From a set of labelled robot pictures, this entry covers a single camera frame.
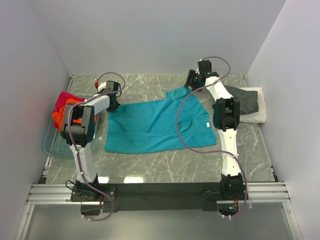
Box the folded dark grey t-shirt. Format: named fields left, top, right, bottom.
left=224, top=85, right=259, bottom=115

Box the folded white t-shirt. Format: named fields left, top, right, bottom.
left=240, top=87, right=267, bottom=124

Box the magenta t-shirt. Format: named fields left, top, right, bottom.
left=52, top=91, right=85, bottom=114

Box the teal t-shirt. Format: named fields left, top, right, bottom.
left=104, top=87, right=217, bottom=154

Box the translucent blue plastic basin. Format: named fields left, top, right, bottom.
left=41, top=95, right=90, bottom=159

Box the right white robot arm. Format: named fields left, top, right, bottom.
left=184, top=57, right=246, bottom=200

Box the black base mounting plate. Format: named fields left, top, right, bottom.
left=69, top=182, right=251, bottom=217

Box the orange t-shirt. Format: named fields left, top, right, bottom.
left=51, top=98, right=87, bottom=133

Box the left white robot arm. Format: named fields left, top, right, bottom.
left=60, top=80, right=122, bottom=201

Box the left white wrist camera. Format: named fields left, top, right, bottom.
left=94, top=81, right=107, bottom=92

